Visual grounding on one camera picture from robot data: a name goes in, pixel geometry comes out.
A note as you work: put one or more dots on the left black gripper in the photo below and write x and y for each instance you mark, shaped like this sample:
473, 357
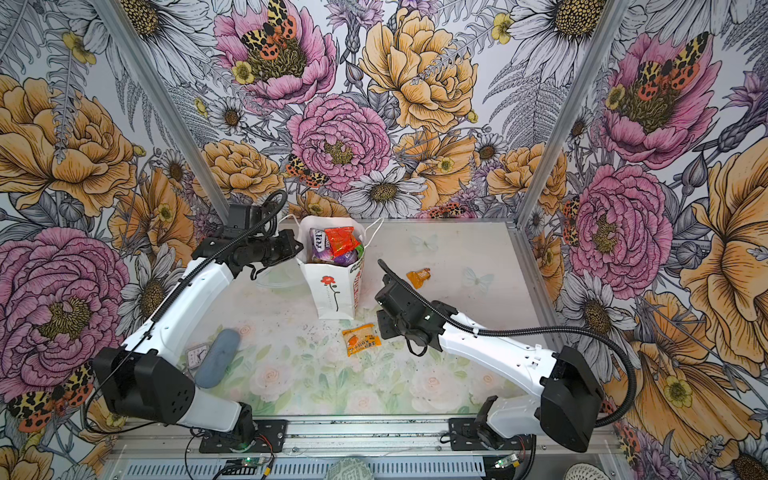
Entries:
290, 247

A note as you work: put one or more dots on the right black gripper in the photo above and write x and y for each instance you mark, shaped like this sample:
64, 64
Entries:
384, 327

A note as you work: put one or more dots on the small orange sachet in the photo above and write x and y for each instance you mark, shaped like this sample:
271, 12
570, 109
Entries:
418, 278

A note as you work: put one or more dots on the orange snack packet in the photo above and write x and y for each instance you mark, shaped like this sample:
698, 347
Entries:
360, 339

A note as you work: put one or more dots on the white paper bag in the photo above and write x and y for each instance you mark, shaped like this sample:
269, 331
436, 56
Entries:
335, 289

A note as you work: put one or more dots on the small purple snack bag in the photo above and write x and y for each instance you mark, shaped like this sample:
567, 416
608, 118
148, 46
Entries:
321, 251

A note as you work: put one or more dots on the small red sachet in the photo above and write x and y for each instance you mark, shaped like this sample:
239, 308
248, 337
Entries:
342, 240

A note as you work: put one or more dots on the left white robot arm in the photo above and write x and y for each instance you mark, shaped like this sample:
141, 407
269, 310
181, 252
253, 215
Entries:
141, 378

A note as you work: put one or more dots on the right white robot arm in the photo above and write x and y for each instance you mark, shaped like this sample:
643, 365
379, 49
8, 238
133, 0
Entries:
564, 397

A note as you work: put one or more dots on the floral table mat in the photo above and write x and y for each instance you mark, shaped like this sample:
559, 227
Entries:
289, 362

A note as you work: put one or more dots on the small white clock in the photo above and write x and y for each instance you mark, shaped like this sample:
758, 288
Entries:
196, 355

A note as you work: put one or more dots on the grey oval case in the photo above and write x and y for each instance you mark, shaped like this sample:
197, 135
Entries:
218, 358

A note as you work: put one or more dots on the aluminium front rail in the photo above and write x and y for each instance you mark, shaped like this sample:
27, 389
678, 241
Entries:
308, 436

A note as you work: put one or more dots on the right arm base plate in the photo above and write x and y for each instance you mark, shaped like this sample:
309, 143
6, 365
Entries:
467, 434

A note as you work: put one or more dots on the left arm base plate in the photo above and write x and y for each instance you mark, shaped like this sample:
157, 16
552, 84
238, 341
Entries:
264, 435

